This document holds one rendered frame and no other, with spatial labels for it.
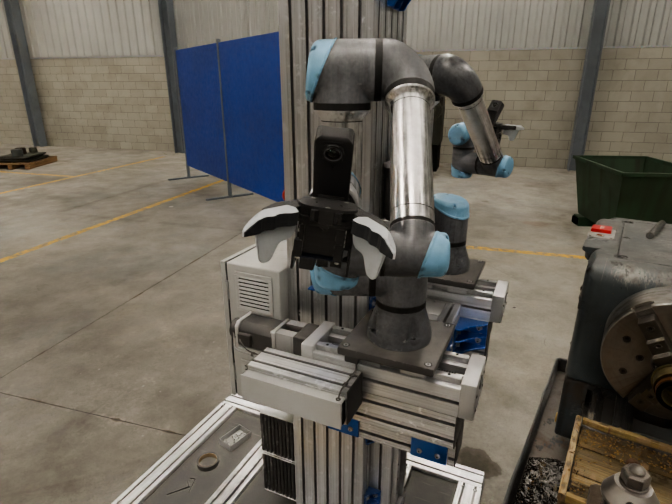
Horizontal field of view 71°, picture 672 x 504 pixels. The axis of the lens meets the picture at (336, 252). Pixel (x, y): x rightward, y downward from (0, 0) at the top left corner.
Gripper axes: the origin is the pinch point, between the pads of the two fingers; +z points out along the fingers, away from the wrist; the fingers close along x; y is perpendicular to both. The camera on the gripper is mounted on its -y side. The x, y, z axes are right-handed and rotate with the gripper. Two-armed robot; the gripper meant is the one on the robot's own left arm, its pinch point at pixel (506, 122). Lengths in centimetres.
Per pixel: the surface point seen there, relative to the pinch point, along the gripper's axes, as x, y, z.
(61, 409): -151, 180, -141
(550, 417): 56, 97, -22
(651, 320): 76, 28, -59
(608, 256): 58, 25, -36
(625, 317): 71, 31, -56
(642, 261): 66, 24, -34
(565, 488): 78, 58, -92
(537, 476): 66, 94, -56
